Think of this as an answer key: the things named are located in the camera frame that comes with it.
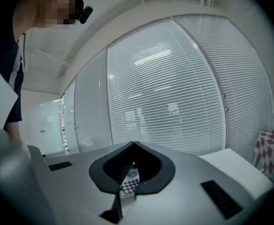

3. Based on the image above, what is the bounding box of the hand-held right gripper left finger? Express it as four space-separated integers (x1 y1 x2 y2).
26 141 136 225

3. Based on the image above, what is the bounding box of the black head-worn camera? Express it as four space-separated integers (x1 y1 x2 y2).
79 5 94 24

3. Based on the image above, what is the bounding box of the purple checkered tablecloth table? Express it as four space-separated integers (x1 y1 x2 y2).
253 128 274 185

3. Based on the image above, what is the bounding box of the frosted glass door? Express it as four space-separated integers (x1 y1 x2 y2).
38 98 62 157

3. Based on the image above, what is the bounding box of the white window blind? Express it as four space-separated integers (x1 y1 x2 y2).
106 17 227 157
174 14 274 164

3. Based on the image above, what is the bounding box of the white desk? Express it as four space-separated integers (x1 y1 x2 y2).
199 148 270 185

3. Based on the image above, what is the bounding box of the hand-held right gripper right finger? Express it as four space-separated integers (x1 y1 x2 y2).
121 141 274 225

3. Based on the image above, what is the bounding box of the person's body in dark clothing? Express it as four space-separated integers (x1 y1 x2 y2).
0 0 84 145

